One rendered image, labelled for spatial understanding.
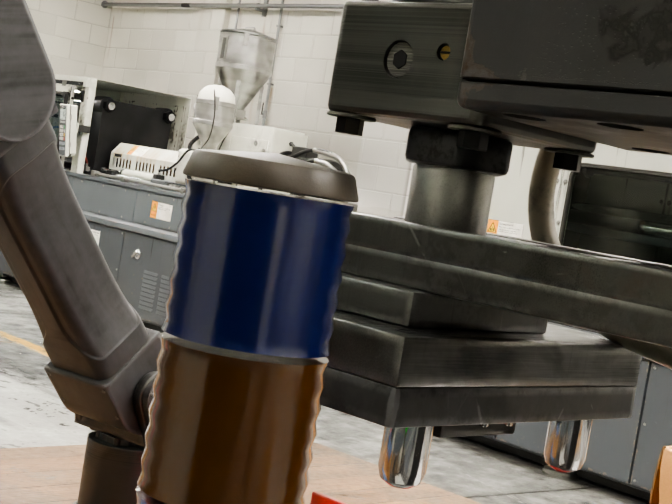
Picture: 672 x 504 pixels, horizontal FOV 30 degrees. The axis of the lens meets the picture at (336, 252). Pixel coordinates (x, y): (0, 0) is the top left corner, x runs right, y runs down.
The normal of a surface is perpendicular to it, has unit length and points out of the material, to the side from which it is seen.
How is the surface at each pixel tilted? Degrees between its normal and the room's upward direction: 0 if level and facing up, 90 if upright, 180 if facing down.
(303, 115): 90
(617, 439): 90
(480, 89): 90
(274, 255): 104
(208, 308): 76
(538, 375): 90
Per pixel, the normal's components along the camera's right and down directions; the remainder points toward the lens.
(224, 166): -0.42, -0.34
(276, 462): 0.58, -0.11
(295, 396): 0.61, 0.38
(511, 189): -0.72, -0.08
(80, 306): 0.76, 0.15
